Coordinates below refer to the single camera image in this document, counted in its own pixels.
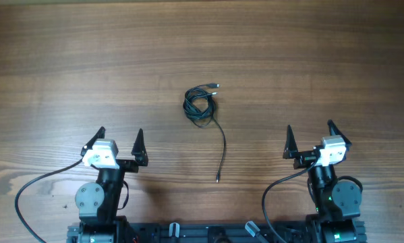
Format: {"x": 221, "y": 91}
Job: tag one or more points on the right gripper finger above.
{"x": 334, "y": 131}
{"x": 290, "y": 150}

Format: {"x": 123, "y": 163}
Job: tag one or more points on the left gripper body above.
{"x": 127, "y": 165}

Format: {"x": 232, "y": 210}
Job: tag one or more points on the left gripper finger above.
{"x": 100, "y": 134}
{"x": 139, "y": 150}

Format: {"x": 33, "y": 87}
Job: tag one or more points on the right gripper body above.
{"x": 305, "y": 158}

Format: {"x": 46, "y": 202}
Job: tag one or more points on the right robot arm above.
{"x": 337, "y": 199}

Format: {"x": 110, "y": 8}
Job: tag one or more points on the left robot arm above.
{"x": 98, "y": 202}

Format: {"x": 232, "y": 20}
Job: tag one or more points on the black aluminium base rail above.
{"x": 289, "y": 231}

